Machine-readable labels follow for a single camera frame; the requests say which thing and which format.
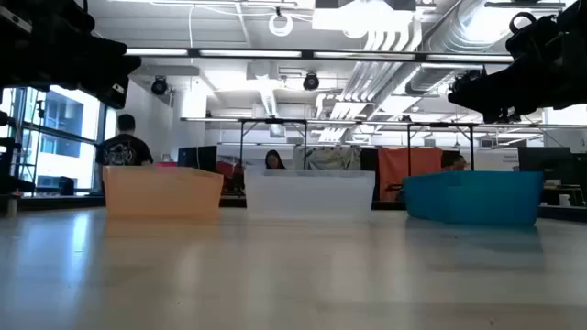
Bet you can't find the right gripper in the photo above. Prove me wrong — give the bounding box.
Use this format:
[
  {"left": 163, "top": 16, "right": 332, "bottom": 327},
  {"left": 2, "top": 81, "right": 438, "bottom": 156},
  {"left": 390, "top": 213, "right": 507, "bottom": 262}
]
[{"left": 448, "top": 13, "right": 568, "bottom": 123}]

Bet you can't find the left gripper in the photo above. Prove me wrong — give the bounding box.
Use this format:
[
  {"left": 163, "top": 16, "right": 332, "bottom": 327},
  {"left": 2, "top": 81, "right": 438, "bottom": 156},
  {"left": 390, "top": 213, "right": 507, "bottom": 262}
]
[{"left": 0, "top": 27, "right": 142, "bottom": 110}]

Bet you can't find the person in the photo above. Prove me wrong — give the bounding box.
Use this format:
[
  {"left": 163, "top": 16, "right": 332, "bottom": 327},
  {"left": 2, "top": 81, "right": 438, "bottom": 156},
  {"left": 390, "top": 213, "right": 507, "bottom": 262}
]
[
  {"left": 264, "top": 149, "right": 286, "bottom": 171},
  {"left": 94, "top": 113, "right": 154, "bottom": 167},
  {"left": 442, "top": 153, "right": 469, "bottom": 172}
]

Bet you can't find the black computer monitor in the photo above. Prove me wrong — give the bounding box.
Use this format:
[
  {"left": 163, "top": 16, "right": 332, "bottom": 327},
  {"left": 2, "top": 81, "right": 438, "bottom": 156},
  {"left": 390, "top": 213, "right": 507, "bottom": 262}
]
[
  {"left": 517, "top": 146, "right": 573, "bottom": 174},
  {"left": 177, "top": 145, "right": 218, "bottom": 173}
]

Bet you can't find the blue plastic bin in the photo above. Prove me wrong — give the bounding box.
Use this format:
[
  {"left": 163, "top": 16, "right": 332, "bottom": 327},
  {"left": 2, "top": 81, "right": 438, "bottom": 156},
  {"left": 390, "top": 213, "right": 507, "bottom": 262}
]
[{"left": 402, "top": 170, "right": 545, "bottom": 226}]

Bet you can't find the red-orange hanging cloth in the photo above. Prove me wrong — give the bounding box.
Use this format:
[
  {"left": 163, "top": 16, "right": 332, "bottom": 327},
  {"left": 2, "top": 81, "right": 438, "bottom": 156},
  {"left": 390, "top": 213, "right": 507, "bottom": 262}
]
[{"left": 378, "top": 146, "right": 444, "bottom": 203}]

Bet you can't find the black partition panel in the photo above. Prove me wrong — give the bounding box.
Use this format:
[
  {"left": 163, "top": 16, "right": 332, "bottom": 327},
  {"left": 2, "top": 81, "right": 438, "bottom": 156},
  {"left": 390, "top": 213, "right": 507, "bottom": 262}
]
[{"left": 360, "top": 147, "right": 381, "bottom": 203}]

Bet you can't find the overhead light bar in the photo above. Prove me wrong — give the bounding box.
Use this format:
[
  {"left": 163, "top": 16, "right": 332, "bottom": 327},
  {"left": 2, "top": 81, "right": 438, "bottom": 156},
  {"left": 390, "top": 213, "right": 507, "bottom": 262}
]
[{"left": 123, "top": 47, "right": 515, "bottom": 64}]

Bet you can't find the orange plastic bin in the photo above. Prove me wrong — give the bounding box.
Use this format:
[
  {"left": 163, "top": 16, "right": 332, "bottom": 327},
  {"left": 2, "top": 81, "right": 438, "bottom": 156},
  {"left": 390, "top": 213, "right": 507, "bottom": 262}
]
[{"left": 102, "top": 165, "right": 225, "bottom": 219}]

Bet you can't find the black equipment rack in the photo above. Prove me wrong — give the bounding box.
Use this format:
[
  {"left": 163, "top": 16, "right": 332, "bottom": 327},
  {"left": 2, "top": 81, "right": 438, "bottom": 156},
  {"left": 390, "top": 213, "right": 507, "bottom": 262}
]
[{"left": 0, "top": 109, "right": 37, "bottom": 216}]

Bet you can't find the patterned grey tarp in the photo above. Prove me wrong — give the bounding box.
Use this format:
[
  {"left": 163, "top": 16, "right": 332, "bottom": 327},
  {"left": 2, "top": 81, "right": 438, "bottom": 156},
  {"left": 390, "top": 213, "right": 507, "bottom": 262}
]
[{"left": 293, "top": 145, "right": 362, "bottom": 171}]

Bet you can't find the paper cup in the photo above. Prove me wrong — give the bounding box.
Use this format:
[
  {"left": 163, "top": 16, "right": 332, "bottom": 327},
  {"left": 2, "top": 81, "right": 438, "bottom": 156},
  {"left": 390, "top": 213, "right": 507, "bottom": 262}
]
[{"left": 3, "top": 194, "right": 19, "bottom": 219}]

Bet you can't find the clear plastic bin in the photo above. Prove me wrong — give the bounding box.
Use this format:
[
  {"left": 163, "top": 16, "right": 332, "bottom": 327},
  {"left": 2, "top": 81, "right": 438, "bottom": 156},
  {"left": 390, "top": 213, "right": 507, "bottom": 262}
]
[{"left": 243, "top": 168, "right": 376, "bottom": 221}]

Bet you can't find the black ceiling camera rig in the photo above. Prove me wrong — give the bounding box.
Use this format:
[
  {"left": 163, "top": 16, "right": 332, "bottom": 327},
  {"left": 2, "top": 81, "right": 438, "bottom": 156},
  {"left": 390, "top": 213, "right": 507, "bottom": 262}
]
[{"left": 451, "top": 67, "right": 487, "bottom": 92}]

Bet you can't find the round black ceiling camera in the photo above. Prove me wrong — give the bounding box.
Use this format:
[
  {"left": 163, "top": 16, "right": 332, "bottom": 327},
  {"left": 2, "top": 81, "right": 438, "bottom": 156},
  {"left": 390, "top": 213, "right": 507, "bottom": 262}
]
[
  {"left": 150, "top": 75, "right": 169, "bottom": 96},
  {"left": 302, "top": 71, "right": 321, "bottom": 92}
]

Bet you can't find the white cable coil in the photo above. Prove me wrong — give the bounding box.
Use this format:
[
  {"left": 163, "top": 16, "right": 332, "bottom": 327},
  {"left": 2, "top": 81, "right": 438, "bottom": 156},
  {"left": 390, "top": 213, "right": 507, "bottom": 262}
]
[{"left": 268, "top": 12, "right": 294, "bottom": 38}]

